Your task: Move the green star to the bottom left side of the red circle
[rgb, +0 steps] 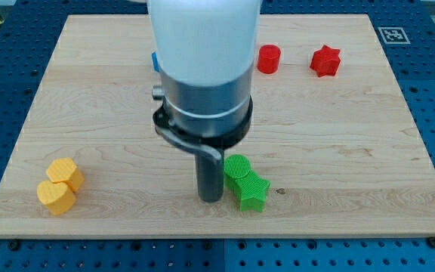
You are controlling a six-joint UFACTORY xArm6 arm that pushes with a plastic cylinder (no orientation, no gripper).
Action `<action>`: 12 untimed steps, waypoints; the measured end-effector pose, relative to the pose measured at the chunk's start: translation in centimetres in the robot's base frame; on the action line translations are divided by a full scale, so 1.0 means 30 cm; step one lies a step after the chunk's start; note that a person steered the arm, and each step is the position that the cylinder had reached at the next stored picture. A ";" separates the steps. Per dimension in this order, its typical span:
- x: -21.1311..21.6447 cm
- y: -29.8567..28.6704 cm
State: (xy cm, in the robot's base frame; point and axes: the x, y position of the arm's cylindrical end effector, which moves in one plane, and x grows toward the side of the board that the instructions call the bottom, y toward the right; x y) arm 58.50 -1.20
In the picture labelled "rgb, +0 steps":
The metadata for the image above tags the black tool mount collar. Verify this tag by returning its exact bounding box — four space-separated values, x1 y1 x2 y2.
153 97 253 163

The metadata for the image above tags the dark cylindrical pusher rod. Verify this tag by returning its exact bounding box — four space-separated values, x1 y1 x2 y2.
195 147 224 202

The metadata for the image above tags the green star block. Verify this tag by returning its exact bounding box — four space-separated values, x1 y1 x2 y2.
234 171 270 212

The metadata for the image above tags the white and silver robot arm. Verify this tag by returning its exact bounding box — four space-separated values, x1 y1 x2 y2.
147 0 262 202

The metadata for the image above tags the red star block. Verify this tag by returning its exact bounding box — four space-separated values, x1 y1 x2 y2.
310 45 341 77

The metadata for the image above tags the green cylinder block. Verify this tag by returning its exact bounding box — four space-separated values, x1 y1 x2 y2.
224 154 251 191

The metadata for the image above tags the red cylinder block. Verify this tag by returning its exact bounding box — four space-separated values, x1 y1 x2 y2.
257 45 281 74

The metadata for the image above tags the blue block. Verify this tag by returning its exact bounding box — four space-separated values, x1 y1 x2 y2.
151 51 160 73

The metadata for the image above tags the wooden board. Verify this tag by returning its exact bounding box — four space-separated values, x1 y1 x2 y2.
0 15 435 240

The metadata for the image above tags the yellow hexagon block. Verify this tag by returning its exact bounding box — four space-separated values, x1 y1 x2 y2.
46 157 85 192

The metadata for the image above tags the yellow heart block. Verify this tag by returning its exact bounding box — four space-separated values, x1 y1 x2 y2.
36 181 76 215

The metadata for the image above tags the white fiducial marker tag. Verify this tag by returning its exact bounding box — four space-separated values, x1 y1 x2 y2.
378 26 410 45

